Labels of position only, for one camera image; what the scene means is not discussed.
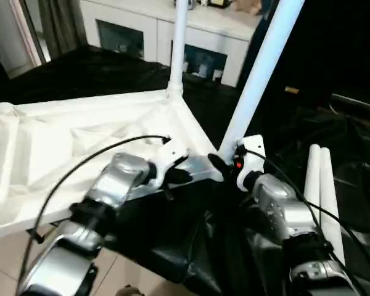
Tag white plastic table leg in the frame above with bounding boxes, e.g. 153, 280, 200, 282
166, 0, 189, 100
318, 147, 347, 266
216, 0, 306, 162
303, 144, 322, 211

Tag white plastic table top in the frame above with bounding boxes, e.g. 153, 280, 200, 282
0, 89, 226, 248

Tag long dark metal rod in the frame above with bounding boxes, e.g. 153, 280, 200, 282
331, 93, 370, 112

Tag white cabinet with glass doors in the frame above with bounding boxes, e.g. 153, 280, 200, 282
79, 0, 263, 89

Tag grey curtain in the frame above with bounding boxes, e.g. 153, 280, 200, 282
38, 0, 88, 60

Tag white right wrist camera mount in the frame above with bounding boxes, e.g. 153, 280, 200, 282
233, 134, 266, 192

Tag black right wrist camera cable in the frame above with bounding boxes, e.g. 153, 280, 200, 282
242, 149, 370, 296

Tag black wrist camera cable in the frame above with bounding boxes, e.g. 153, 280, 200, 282
242, 149, 370, 296
16, 135, 173, 296

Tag black left wrist camera cable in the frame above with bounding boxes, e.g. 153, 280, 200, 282
16, 135, 173, 296

